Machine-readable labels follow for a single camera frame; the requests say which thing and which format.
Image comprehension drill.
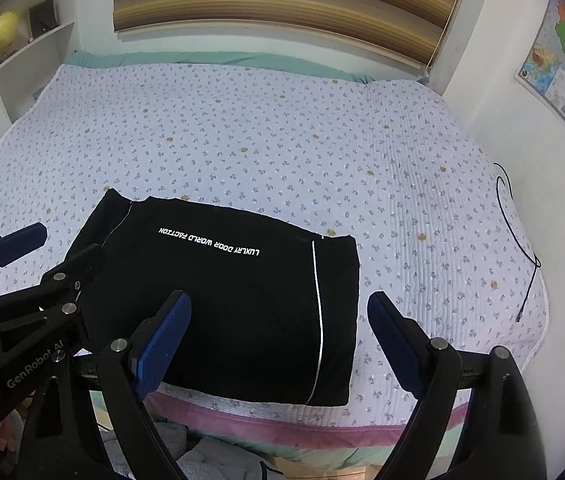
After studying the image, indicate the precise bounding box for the black garment with white piping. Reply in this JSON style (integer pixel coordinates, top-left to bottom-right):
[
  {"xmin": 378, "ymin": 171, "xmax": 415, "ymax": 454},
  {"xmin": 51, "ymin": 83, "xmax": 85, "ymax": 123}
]
[{"xmin": 70, "ymin": 191, "xmax": 360, "ymax": 408}]

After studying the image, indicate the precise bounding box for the white floral quilt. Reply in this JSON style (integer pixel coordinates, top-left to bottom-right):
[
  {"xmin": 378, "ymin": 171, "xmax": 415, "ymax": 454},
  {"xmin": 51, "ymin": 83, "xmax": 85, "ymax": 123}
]
[{"xmin": 0, "ymin": 62, "xmax": 550, "ymax": 449}]

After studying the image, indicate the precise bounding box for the white bookshelf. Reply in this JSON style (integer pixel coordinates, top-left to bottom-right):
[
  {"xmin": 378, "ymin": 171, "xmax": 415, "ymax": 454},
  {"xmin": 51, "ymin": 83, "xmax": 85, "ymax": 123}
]
[{"xmin": 0, "ymin": 0, "xmax": 80, "ymax": 138}]

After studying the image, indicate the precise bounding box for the green bed sheet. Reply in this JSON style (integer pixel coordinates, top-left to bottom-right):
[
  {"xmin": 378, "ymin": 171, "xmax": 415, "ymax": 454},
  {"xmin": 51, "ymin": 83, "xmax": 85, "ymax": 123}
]
[{"xmin": 64, "ymin": 51, "xmax": 375, "ymax": 84}]

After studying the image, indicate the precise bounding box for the black cable on bed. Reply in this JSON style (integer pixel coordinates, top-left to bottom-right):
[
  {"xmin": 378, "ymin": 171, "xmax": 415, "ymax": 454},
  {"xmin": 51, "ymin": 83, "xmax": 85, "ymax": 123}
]
[{"xmin": 492, "ymin": 160, "xmax": 543, "ymax": 322}]

